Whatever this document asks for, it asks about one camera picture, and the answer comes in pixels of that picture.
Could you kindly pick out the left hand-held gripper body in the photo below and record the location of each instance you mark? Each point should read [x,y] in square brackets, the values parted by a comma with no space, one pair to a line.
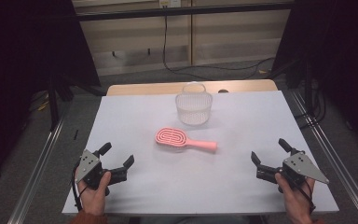
[88,166]

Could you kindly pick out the black curtain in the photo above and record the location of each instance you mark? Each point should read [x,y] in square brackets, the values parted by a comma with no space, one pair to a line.
[341,46]
[21,62]

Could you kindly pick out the metal floor rail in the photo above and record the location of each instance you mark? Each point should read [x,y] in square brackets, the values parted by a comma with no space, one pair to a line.
[338,161]
[37,174]

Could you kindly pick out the wooden table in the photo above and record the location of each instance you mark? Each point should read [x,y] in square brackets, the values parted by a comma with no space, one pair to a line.
[143,88]

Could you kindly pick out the black metal stand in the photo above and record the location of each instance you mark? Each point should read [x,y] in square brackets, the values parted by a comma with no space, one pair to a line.
[53,102]
[307,84]

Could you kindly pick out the small black floor object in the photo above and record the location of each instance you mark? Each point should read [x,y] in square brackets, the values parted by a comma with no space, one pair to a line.
[75,134]

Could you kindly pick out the white slotted plastic basket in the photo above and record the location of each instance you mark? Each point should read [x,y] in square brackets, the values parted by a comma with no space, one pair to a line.
[194,109]

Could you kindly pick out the pink hairbrush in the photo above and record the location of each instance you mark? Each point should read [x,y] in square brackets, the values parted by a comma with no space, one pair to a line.
[171,137]

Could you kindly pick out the wall power outlet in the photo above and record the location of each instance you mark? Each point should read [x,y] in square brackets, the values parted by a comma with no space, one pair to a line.
[169,3]

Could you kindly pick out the person's left hand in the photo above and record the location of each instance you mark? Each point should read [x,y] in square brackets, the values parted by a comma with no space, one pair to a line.
[93,196]

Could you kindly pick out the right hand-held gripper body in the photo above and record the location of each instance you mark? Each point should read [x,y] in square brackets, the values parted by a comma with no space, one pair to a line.
[303,166]

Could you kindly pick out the black horizontal frame bar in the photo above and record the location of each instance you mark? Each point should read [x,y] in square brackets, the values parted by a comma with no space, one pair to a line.
[180,12]

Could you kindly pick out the person's right hand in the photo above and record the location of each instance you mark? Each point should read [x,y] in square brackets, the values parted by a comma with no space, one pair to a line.
[295,202]

